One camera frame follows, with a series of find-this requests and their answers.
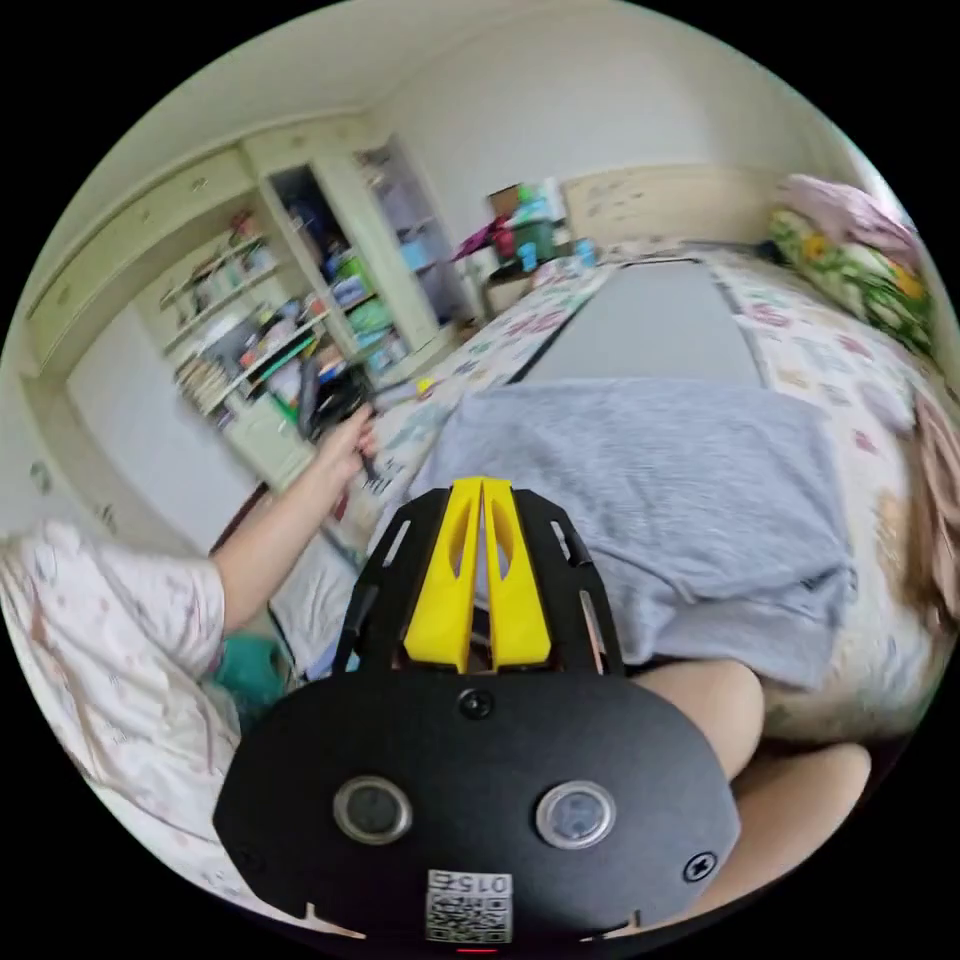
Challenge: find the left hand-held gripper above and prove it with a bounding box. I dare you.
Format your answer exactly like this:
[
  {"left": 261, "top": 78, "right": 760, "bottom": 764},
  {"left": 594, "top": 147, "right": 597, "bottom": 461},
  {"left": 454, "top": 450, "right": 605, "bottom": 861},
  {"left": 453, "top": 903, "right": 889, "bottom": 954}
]
[{"left": 313, "top": 365, "right": 438, "bottom": 444}]

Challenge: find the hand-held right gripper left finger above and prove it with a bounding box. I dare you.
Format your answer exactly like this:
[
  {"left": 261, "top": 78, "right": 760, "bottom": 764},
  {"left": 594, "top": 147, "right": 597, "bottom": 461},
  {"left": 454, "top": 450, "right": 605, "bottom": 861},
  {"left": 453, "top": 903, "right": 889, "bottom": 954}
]
[{"left": 403, "top": 477, "right": 482, "bottom": 674}]

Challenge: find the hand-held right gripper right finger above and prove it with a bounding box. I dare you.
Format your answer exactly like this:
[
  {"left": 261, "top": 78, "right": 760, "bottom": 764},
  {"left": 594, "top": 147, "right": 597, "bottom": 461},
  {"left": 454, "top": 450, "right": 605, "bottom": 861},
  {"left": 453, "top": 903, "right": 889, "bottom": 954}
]
[{"left": 482, "top": 477, "right": 554, "bottom": 671}]

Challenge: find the gray long sleeve shirt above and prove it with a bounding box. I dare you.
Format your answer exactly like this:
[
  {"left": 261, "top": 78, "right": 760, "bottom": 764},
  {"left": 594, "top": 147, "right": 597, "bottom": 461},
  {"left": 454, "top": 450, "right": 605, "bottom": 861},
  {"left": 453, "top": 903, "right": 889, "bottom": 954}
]
[{"left": 407, "top": 377, "right": 859, "bottom": 692}]

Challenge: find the person's left forearm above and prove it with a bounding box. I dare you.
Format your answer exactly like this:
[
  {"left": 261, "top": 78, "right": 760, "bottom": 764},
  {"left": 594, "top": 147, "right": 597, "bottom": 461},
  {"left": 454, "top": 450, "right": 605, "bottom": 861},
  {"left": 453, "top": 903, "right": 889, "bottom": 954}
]
[{"left": 209, "top": 457, "right": 354, "bottom": 637}]

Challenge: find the person's left hand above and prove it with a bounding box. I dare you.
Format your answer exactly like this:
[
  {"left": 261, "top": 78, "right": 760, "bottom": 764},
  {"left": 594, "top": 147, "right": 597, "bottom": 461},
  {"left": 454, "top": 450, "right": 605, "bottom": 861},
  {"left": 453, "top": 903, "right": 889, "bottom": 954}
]
[{"left": 318, "top": 407, "right": 382, "bottom": 493}]

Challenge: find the cluttered bedside table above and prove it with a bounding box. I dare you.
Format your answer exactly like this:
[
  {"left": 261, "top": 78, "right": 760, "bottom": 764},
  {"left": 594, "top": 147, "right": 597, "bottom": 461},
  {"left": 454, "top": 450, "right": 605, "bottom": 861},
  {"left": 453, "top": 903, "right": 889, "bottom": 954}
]
[{"left": 448, "top": 178, "right": 575, "bottom": 320}]

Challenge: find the cream cupboard with shelves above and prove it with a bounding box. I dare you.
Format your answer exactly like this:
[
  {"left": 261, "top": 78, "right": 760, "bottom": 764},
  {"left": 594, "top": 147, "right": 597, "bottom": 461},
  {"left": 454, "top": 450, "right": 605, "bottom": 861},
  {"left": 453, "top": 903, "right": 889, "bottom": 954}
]
[{"left": 18, "top": 112, "right": 485, "bottom": 493}]

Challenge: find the gray flat folding board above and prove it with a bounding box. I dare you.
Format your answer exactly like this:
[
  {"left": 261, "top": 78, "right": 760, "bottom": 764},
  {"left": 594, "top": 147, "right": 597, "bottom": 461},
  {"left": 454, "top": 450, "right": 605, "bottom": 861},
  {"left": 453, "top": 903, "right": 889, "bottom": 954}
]
[{"left": 513, "top": 257, "right": 770, "bottom": 391}]

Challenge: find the person's body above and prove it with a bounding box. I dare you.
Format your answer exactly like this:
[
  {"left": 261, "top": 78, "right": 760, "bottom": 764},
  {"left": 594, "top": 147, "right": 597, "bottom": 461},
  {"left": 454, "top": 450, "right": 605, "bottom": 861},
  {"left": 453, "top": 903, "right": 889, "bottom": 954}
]
[{"left": 0, "top": 521, "right": 874, "bottom": 928}]

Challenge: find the bed with printed sheet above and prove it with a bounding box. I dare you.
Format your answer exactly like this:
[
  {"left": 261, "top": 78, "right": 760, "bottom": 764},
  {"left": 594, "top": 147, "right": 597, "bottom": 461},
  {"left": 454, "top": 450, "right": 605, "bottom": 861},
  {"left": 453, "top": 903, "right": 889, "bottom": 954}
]
[{"left": 266, "top": 166, "right": 950, "bottom": 748}]

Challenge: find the green floral pillow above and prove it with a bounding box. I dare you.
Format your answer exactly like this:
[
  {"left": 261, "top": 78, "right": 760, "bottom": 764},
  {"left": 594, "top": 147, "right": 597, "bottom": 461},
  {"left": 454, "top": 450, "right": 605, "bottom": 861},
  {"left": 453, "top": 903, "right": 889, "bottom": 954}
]
[{"left": 766, "top": 208, "right": 937, "bottom": 358}]

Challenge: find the pink rolled blanket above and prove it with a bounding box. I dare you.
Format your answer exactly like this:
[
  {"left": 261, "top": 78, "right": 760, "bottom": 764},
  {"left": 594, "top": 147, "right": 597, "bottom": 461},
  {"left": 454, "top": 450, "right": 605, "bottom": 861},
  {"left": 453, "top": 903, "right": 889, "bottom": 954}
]
[{"left": 776, "top": 173, "right": 922, "bottom": 260}]

